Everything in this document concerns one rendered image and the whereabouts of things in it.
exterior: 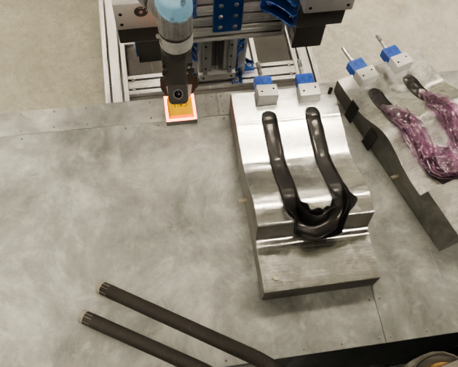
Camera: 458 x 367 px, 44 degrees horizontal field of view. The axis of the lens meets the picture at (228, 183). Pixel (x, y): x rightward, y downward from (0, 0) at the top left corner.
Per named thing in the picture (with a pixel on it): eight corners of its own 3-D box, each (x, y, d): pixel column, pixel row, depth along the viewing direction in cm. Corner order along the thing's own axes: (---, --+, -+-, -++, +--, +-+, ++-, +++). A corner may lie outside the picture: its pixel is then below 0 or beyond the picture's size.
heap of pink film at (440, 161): (372, 108, 144) (381, 90, 137) (429, 86, 149) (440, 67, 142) (429, 192, 134) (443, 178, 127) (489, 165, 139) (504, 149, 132)
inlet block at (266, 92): (247, 70, 147) (250, 55, 143) (265, 70, 148) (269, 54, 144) (255, 110, 141) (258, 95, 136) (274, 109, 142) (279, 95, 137)
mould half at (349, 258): (229, 113, 149) (231, 82, 137) (325, 104, 151) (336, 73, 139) (261, 300, 127) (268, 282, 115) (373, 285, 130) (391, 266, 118)
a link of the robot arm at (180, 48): (194, 41, 122) (156, 45, 121) (194, 55, 126) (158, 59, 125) (191, 15, 125) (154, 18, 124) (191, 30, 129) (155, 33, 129)
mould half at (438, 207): (333, 92, 153) (341, 66, 143) (412, 61, 159) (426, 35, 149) (439, 251, 134) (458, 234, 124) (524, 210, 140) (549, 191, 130)
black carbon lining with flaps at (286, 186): (257, 116, 140) (261, 94, 132) (320, 110, 142) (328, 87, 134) (284, 247, 125) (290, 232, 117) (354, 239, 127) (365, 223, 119)
